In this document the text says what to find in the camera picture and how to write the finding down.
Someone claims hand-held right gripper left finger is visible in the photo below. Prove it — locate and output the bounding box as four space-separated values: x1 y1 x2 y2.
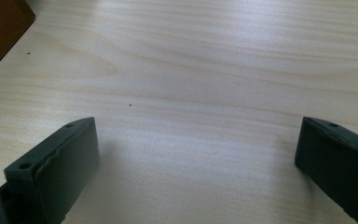
3 116 101 224

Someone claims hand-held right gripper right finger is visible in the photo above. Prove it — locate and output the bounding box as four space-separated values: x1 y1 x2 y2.
294 116 358 224

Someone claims brown wooden box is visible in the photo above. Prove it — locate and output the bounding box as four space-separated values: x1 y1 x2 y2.
0 0 37 83

